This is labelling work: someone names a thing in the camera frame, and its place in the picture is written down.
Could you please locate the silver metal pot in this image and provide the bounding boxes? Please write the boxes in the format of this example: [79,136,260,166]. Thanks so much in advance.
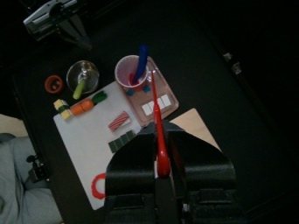
[65,59,99,95]

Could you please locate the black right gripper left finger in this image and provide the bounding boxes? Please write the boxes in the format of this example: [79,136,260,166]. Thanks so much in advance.
[103,125,158,197]

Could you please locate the red striped salmon sushi toy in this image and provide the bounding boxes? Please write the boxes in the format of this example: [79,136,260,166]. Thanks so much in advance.
[106,110,132,133]

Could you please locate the pink plastic tray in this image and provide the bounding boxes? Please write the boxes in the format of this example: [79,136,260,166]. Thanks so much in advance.
[122,55,180,127]

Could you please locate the dark seaweed sushi roll toy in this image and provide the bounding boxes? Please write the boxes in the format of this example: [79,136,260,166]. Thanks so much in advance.
[106,129,137,154]

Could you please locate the black smartwatch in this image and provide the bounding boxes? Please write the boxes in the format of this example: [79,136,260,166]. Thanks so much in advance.
[25,154,50,183]

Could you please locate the blue plastic spoon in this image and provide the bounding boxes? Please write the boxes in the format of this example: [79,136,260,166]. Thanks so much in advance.
[129,43,149,86]

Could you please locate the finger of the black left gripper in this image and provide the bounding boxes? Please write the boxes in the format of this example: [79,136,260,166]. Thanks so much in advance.
[69,13,93,51]
[53,24,89,50]

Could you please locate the red cloth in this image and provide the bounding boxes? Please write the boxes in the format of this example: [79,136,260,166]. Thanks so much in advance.
[89,172,107,200]

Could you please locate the orange-red round ring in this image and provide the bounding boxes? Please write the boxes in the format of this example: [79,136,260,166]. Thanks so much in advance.
[42,74,63,95]

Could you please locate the person in grey clothes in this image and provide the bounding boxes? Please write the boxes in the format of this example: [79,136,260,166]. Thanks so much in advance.
[0,132,62,224]

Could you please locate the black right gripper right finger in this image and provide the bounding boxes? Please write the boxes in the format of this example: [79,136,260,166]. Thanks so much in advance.
[162,120,238,192]

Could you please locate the yellow egg sushi toy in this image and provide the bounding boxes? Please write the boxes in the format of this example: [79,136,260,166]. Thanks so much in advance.
[51,98,73,121]

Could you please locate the red plastic cup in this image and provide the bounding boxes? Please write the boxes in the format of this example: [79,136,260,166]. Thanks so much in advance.
[113,54,150,89]

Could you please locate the orange toy carrot green leaves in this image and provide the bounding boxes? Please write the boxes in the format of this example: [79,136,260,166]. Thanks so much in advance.
[69,90,107,116]

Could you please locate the light green toy vegetable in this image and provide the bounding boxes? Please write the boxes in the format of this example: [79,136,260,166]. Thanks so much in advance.
[70,78,87,101]

